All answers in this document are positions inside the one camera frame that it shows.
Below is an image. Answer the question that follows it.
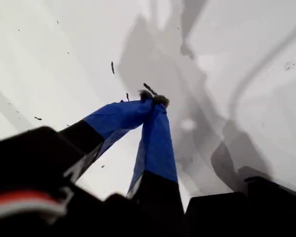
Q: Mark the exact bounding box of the red white servo wire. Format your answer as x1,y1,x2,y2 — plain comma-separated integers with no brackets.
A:
0,190,68,224

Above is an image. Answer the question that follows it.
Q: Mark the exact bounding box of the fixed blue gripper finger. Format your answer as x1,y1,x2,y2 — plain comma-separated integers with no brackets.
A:
60,90,154,184

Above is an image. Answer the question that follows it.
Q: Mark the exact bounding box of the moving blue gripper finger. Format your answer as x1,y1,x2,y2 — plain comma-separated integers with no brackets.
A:
127,95,185,237

